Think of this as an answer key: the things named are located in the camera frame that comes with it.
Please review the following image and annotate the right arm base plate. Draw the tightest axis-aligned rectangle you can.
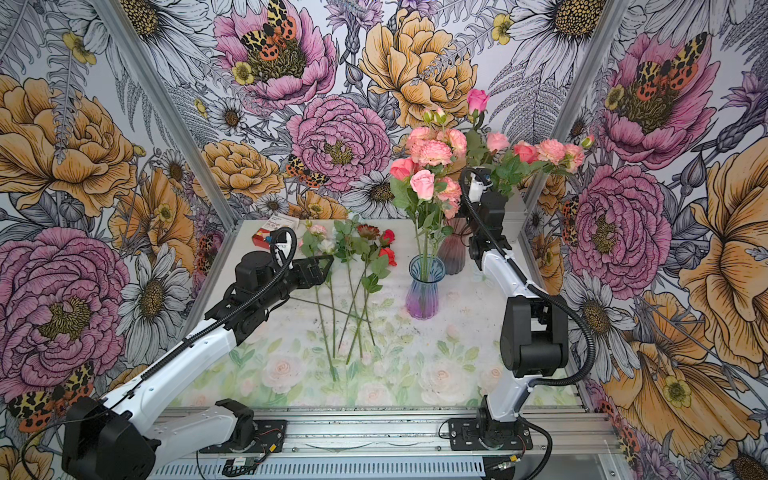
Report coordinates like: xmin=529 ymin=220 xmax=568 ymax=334
xmin=447 ymin=408 xmax=533 ymax=452

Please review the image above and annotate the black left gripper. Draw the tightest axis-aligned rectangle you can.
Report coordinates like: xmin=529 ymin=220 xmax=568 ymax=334
xmin=259 ymin=256 xmax=334 ymax=308

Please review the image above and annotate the red white small box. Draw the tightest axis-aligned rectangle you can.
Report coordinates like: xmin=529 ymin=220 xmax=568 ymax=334
xmin=251 ymin=214 xmax=300 ymax=250

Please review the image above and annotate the black corrugated left cable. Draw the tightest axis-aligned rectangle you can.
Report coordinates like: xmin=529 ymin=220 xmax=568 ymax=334
xmin=20 ymin=226 xmax=299 ymax=475

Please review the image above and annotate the aluminium rail frame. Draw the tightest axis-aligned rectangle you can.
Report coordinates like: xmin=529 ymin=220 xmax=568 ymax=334
xmin=149 ymin=408 xmax=633 ymax=479

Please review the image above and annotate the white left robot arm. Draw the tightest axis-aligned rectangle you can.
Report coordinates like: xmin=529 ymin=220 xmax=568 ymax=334
xmin=62 ymin=251 xmax=333 ymax=479

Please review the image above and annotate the black corrugated cable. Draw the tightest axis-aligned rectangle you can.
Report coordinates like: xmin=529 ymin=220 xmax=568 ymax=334
xmin=20 ymin=226 xmax=299 ymax=475
xmin=458 ymin=166 xmax=597 ymax=388

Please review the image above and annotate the black corrugated right cable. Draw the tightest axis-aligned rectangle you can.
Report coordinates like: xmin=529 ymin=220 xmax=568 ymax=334
xmin=458 ymin=166 xmax=597 ymax=388

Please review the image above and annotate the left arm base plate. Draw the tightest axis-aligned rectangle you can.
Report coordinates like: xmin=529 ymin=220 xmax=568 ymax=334
xmin=200 ymin=399 xmax=287 ymax=454

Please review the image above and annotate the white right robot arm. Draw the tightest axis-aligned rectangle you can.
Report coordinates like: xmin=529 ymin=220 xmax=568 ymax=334
xmin=449 ymin=182 xmax=568 ymax=451

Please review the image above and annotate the pink purple glass vase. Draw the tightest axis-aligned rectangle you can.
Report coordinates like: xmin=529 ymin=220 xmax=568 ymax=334
xmin=405 ymin=255 xmax=445 ymax=320

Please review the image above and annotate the pink rose stem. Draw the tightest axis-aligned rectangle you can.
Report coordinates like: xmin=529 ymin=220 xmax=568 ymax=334
xmin=490 ymin=141 xmax=535 ymax=198
xmin=410 ymin=169 xmax=439 ymax=256
xmin=474 ymin=132 xmax=510 ymax=171

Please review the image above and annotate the dark pink glass vase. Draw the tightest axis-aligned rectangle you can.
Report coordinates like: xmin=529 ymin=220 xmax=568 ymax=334
xmin=438 ymin=217 xmax=471 ymax=275

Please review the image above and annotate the pink flower stem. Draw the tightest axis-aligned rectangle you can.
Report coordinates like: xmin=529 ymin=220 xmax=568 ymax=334
xmin=531 ymin=135 xmax=595 ymax=176
xmin=433 ymin=107 xmax=467 ymax=248
xmin=390 ymin=158 xmax=425 ymax=255
xmin=440 ymin=176 xmax=465 ymax=259
xmin=301 ymin=221 xmax=340 ymax=382
xmin=407 ymin=112 xmax=445 ymax=254

